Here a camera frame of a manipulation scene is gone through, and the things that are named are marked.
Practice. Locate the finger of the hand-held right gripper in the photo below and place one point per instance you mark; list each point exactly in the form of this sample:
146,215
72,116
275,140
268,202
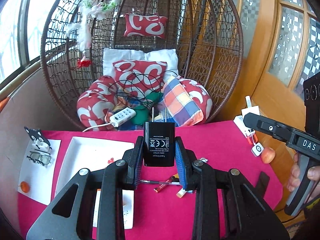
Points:
270,127

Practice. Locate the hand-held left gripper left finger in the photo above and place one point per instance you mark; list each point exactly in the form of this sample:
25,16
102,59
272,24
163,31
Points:
132,162

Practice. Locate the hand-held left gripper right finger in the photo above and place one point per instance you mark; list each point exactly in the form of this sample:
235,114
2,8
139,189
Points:
180,165

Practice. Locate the black pen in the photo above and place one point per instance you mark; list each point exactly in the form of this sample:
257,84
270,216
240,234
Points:
160,181

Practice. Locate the black charger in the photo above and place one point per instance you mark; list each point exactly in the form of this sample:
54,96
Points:
158,145

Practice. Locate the white tray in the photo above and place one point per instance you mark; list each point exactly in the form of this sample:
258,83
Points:
95,152

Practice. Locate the person's right hand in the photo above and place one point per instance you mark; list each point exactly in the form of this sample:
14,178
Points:
293,180

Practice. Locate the small white grey square device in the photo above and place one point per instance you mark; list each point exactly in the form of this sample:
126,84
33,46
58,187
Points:
257,149

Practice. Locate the red apple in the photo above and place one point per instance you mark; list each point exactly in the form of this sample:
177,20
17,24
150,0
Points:
268,155

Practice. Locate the white flat box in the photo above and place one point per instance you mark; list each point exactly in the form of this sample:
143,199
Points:
239,122

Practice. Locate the white power strip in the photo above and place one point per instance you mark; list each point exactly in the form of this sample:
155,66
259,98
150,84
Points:
122,116

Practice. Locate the magenta tablecloth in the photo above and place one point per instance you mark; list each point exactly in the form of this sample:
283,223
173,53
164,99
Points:
225,145

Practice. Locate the green cloth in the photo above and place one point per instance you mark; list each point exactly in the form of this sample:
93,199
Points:
147,112

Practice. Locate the black smartphone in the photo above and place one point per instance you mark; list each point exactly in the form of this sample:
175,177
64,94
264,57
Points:
263,183

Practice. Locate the plaid cushion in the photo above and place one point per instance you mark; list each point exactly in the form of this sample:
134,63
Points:
180,102

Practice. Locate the round red white cushion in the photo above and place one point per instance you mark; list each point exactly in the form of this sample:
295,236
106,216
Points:
95,102
200,97

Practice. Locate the dark patterned clothing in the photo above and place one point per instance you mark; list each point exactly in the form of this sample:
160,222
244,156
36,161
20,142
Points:
311,217

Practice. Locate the wicker hanging chair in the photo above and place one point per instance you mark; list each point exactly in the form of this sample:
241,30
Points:
212,55

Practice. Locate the black framed glasses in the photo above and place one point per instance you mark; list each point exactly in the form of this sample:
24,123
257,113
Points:
40,157

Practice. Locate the white paper sheet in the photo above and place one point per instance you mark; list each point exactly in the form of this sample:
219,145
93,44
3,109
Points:
37,177

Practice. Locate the black cat-shaped glasses stand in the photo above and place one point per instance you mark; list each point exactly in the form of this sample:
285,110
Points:
35,135

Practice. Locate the white pillow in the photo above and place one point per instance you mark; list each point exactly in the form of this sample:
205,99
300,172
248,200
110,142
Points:
162,57
120,57

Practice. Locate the small tangerine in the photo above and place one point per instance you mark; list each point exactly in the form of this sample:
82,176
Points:
24,186

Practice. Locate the small red white cushion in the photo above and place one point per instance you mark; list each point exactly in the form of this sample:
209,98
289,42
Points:
145,26

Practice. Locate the orange cloth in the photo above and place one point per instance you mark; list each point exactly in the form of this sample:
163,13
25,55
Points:
3,102

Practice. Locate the white dream catcher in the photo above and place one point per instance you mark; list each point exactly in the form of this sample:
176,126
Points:
100,5

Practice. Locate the window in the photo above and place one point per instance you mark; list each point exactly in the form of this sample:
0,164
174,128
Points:
15,30

